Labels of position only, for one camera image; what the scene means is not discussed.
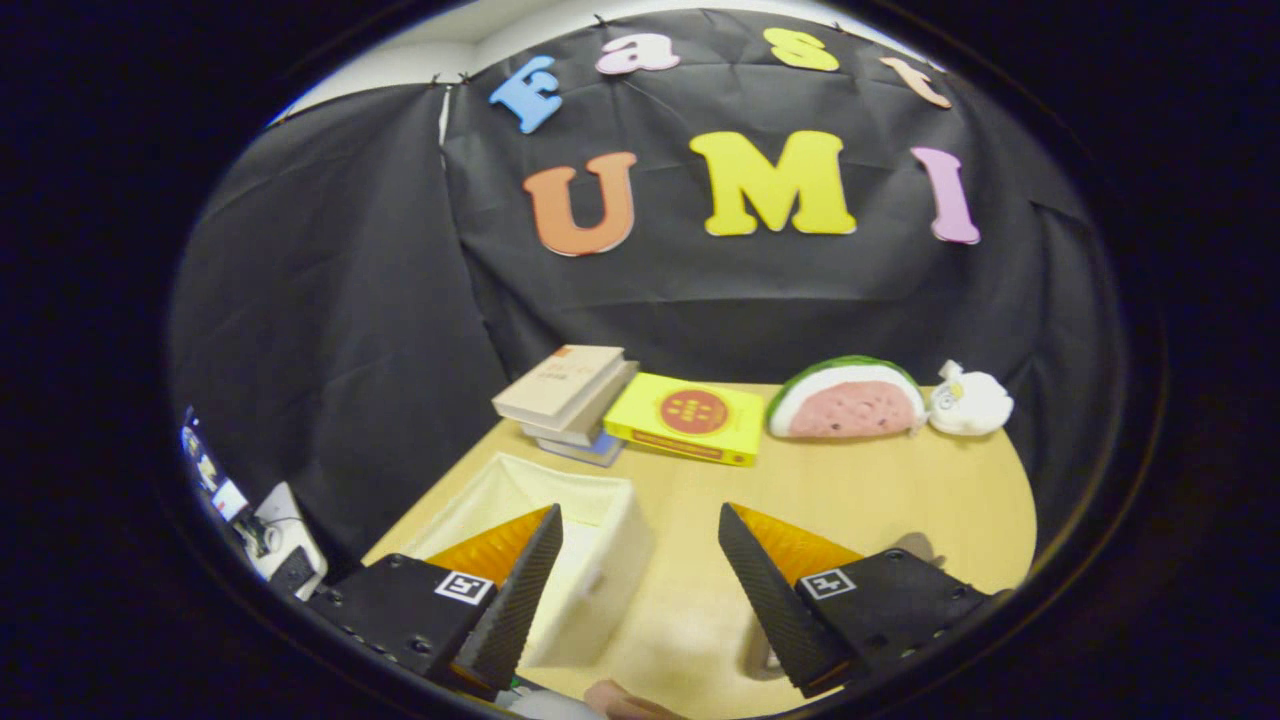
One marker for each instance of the blue cover book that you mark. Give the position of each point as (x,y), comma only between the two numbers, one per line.
(590,452)

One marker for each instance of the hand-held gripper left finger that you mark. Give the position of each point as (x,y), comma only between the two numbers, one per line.
(515,610)

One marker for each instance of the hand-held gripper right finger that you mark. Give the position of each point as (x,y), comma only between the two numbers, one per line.
(770,600)

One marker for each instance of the grey cover book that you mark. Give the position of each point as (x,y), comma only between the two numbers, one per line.
(600,410)

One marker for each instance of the watermelon slice plush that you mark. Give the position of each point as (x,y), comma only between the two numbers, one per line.
(850,405)

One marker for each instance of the lit display screen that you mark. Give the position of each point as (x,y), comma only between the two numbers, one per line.
(212,475)

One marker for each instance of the cream fabric storage box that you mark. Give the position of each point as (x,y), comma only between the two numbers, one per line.
(600,560)

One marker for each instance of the white plush toy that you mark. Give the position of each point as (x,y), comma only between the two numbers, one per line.
(975,402)

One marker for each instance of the yellow book with red circle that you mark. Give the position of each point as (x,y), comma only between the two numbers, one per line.
(690,415)

